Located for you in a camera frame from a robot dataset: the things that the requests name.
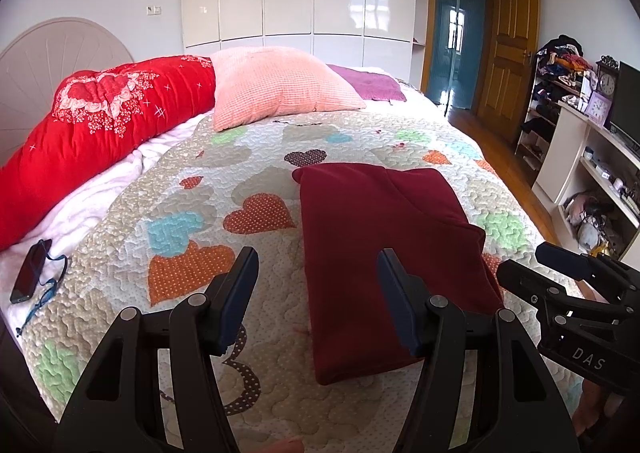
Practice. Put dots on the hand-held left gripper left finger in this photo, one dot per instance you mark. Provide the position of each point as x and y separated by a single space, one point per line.
240 283

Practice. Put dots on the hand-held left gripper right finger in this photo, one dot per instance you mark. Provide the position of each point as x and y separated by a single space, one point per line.
395 293

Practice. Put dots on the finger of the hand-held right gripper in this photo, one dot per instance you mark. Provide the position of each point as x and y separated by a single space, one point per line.
525 278
560 258

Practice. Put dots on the dark red sweater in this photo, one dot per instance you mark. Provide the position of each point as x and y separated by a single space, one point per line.
380 213

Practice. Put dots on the pile of clothes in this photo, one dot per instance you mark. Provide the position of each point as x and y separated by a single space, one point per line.
565 58

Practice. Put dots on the person's right hand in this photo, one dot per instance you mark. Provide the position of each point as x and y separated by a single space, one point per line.
590 408

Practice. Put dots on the person's left hand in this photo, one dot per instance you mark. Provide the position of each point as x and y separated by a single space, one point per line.
280 446

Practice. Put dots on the white tv cabinet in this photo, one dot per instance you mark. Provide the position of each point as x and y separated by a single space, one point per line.
560 153

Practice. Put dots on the heart patterned quilted bedspread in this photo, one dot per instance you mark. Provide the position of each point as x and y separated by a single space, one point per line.
200 183

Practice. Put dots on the small white jar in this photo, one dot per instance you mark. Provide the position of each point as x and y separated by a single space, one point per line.
588 154

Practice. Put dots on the purple alarm clock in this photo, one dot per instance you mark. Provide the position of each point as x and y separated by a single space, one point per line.
598 109

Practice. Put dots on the black television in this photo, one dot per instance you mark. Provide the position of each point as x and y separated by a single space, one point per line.
627 103

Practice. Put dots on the white plush blanket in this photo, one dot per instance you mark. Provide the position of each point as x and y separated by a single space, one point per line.
85 203

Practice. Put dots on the ornate table clock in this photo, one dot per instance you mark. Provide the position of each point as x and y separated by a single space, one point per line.
606 80

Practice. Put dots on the pink waffle pillow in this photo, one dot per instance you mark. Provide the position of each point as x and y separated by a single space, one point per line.
280 83

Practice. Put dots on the black smartphone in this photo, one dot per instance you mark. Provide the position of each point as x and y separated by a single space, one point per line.
30 273

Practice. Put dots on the purple pillow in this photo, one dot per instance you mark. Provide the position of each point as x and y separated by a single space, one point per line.
370 83

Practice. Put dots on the wooden door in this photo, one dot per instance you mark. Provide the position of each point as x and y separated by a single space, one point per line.
510 48

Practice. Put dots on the red floral quilt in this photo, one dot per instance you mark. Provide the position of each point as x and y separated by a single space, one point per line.
75 143

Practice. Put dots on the blue door curtain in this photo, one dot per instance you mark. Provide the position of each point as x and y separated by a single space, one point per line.
457 43

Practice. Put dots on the round beige headboard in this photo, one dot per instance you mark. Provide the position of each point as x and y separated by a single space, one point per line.
30 63

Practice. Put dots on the wooden door frame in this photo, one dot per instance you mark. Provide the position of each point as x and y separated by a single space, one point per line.
427 23

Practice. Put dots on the white wall socket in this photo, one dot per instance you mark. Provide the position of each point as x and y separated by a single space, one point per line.
153 10

